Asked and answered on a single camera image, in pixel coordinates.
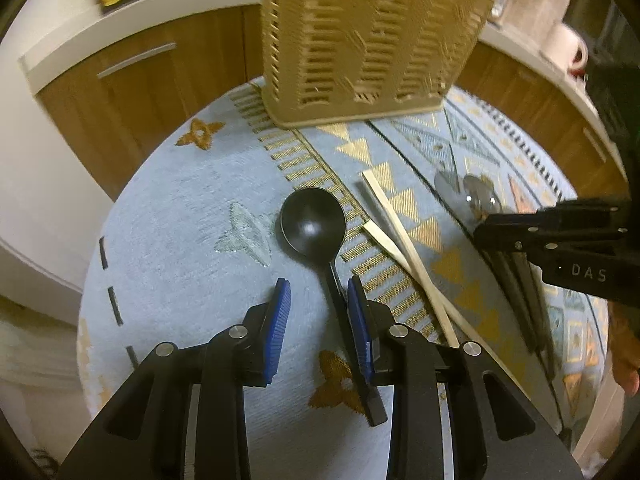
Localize wooden chopstick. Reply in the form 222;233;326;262
362;170;460;348
363;220;528;396

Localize white electric kettle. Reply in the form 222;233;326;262
539;21;589;74

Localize black plastic spoon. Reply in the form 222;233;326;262
280;188;387;427

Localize tan plastic utensil basket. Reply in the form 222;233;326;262
262;0;494;128

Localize person's right hand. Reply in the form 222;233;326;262
608;301;640;396

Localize blue patterned table mat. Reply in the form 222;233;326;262
77;80;608;479

